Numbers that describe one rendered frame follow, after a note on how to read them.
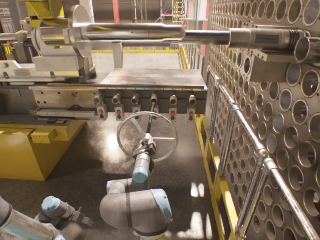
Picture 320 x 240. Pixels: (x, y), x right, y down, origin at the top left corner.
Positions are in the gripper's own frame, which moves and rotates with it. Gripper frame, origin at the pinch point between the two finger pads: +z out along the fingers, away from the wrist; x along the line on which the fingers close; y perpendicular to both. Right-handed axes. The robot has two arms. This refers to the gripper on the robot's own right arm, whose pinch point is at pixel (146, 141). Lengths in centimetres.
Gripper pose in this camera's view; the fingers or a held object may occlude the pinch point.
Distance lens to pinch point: 127.0
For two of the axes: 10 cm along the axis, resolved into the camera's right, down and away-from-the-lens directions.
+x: -8.6, 4.2, 2.8
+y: -5.0, -7.7, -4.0
